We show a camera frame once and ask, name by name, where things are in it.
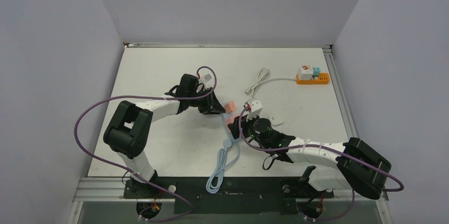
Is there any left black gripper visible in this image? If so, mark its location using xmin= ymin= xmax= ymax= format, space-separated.
xmin=187 ymin=88 xmax=224 ymax=115

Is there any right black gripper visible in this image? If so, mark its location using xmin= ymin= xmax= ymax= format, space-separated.
xmin=230 ymin=110 xmax=271 ymax=150

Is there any pink blue power strip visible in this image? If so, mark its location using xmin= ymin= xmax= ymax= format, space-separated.
xmin=220 ymin=113 xmax=242 ymax=143

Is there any pink cube socket adapter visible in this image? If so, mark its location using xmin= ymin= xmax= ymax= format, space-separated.
xmin=224 ymin=114 xmax=239 ymax=133

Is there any small pink plug adapter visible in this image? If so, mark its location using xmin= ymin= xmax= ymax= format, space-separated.
xmin=224 ymin=101 xmax=236 ymax=114

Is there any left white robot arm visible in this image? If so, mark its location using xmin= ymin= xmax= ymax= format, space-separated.
xmin=103 ymin=74 xmax=225 ymax=198

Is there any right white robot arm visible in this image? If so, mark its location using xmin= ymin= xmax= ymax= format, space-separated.
xmin=227 ymin=116 xmax=391 ymax=200

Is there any teal plug adapter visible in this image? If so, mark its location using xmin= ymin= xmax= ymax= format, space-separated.
xmin=312 ymin=67 xmax=321 ymax=77

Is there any white cube adapter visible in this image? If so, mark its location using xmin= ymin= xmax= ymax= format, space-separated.
xmin=297 ymin=65 xmax=313 ymax=80

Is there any orange power strip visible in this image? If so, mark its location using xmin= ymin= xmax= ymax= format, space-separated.
xmin=295 ymin=73 xmax=330 ymax=85

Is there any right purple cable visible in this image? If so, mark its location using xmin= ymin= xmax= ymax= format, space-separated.
xmin=238 ymin=104 xmax=405 ymax=222

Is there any purple cable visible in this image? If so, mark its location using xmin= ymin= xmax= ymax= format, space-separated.
xmin=74 ymin=66 xmax=218 ymax=223
xmin=238 ymin=104 xmax=405 ymax=222

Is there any light blue power cord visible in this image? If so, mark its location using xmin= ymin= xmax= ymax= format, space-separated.
xmin=205 ymin=139 xmax=242 ymax=194

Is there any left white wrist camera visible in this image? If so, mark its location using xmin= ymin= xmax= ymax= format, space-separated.
xmin=199 ymin=74 xmax=214 ymax=88

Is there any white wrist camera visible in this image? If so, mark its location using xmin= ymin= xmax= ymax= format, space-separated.
xmin=245 ymin=98 xmax=263 ymax=121
xmin=199 ymin=74 xmax=214 ymax=88

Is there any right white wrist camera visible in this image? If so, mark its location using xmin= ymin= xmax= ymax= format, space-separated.
xmin=245 ymin=98 xmax=263 ymax=121

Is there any white power cord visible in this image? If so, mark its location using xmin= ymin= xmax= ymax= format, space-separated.
xmin=245 ymin=68 xmax=298 ymax=97

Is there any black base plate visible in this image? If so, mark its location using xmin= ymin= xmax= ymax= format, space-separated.
xmin=123 ymin=176 xmax=334 ymax=216

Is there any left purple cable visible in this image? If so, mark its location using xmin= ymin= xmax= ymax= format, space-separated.
xmin=74 ymin=66 xmax=218 ymax=223

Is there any aluminium frame rail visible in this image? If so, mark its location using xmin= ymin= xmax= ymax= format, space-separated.
xmin=322 ymin=44 xmax=369 ymax=177

